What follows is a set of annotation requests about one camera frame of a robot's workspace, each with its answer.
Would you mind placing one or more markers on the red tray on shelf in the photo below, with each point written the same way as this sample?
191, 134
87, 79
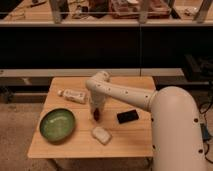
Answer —
130, 9

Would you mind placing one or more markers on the black rectangular sponge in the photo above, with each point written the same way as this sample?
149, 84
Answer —
127, 116

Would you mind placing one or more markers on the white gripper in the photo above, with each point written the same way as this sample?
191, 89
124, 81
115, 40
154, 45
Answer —
96, 103

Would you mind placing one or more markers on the wooden folding table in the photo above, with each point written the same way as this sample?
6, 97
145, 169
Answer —
132, 139

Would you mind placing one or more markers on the white plastic bottle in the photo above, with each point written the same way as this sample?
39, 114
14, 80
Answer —
72, 95

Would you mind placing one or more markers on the black foot pedal box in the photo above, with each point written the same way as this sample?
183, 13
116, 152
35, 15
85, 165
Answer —
206, 136

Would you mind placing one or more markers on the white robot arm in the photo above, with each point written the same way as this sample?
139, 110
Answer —
176, 131

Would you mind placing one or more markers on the green bowl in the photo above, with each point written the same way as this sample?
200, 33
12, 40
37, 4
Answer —
57, 124

